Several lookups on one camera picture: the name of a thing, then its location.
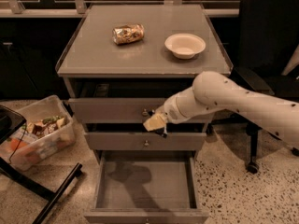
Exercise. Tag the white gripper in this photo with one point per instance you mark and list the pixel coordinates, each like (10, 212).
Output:
(170, 112)

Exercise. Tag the blue rxbar blueberry wrapper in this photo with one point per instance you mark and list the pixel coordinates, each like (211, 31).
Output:
(163, 132)

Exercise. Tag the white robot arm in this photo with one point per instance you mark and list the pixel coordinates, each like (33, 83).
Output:
(211, 92)

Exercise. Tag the dark item in top drawer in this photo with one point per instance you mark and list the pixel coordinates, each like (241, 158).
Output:
(101, 90)

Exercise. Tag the grey middle drawer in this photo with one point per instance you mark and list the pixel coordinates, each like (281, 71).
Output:
(133, 136)

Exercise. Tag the grey drawer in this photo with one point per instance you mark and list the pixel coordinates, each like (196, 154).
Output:
(133, 136)
(130, 100)
(146, 187)

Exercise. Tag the grey top drawer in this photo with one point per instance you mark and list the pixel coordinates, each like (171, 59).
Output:
(130, 100)

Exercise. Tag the grey three-drawer cabinet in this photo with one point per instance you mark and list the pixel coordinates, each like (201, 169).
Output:
(93, 54)

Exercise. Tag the grey bottom drawer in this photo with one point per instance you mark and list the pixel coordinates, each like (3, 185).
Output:
(146, 187)

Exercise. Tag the white paper bowl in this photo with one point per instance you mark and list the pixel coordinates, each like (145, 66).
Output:
(185, 46)

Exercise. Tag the crushed gold snack can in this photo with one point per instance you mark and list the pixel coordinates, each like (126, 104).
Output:
(127, 34)

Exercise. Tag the clear plastic storage bin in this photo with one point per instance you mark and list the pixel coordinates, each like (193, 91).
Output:
(25, 157)

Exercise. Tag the snack items in bin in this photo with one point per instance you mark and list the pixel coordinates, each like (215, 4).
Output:
(30, 132)

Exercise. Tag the black office chair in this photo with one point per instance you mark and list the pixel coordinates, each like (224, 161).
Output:
(262, 42)

